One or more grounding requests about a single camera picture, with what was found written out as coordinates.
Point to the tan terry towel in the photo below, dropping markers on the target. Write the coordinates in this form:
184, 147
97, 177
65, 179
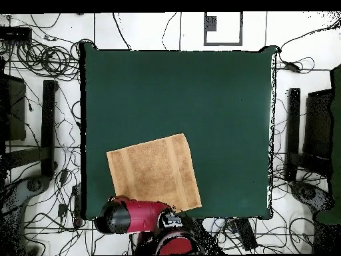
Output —
154, 170

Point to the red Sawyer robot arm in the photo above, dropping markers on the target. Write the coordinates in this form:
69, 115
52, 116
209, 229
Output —
143, 216

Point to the black power strip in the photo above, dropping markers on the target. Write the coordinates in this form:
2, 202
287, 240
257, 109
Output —
77, 210

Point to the small black power adapter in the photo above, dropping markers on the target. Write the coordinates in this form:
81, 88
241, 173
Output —
62, 210
64, 176

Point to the black floor beam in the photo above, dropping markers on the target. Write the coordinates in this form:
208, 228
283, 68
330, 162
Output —
293, 128
48, 128

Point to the dark green table cloth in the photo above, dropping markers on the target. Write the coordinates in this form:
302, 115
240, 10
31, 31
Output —
159, 93

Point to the black rectangular floor block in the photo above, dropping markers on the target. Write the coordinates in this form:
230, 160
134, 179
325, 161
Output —
246, 234

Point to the black panel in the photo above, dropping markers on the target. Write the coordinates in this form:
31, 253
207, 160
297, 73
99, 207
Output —
16, 112
318, 125

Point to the black rectangular box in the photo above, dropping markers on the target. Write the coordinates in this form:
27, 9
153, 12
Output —
14, 34

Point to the dark grey square box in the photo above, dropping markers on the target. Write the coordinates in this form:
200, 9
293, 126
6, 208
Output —
210, 23

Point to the dark green hanging cloth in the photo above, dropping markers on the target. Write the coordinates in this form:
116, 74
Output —
336, 133

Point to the grey square floor frame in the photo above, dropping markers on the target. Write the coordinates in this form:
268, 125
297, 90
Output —
223, 43

